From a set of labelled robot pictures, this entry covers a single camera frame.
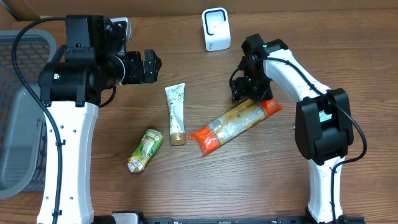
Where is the white cream tube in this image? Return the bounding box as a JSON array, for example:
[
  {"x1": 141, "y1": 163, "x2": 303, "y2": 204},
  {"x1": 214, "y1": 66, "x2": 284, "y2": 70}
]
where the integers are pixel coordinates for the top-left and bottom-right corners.
[{"x1": 165, "y1": 83, "x2": 186, "y2": 146}]

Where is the orange spaghetti packet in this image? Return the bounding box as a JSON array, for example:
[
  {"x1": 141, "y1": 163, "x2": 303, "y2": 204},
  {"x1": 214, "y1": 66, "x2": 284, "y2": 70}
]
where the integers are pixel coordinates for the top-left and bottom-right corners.
[{"x1": 189, "y1": 99, "x2": 282, "y2": 156}]

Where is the green yellow snack packet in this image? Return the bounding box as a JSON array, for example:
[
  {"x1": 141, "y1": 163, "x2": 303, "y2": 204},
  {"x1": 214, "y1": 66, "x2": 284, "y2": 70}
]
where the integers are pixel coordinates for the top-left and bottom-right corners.
[{"x1": 127, "y1": 129, "x2": 164, "y2": 174}]

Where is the teal snack packet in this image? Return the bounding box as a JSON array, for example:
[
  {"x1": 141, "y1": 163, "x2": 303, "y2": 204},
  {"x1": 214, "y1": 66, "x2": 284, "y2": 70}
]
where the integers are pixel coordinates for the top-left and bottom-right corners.
[{"x1": 319, "y1": 111, "x2": 332, "y2": 123}]

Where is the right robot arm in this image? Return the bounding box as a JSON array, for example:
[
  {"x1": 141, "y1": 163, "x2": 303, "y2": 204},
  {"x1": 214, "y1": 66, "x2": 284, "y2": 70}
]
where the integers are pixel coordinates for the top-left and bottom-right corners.
[{"x1": 229, "y1": 34, "x2": 354, "y2": 223}]

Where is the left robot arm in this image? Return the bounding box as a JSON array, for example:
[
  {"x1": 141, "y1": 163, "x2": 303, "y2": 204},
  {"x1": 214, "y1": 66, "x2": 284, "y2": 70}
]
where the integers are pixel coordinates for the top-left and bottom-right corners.
[{"x1": 37, "y1": 15, "x2": 161, "y2": 223}]

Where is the white barcode scanner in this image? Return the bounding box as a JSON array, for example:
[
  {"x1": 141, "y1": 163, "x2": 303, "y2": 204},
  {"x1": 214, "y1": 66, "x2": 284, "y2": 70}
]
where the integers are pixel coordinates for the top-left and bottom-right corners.
[{"x1": 201, "y1": 7, "x2": 231, "y2": 52}]

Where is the grey plastic mesh basket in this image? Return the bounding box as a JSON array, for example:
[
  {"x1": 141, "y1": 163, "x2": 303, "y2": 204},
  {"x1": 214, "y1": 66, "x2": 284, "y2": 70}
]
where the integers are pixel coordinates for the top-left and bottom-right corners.
[{"x1": 1, "y1": 29, "x2": 57, "y2": 199}]

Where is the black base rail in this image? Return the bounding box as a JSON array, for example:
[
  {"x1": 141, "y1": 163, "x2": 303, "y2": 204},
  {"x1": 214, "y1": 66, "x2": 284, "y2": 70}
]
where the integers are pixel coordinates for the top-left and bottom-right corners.
[{"x1": 93, "y1": 211, "x2": 366, "y2": 224}]

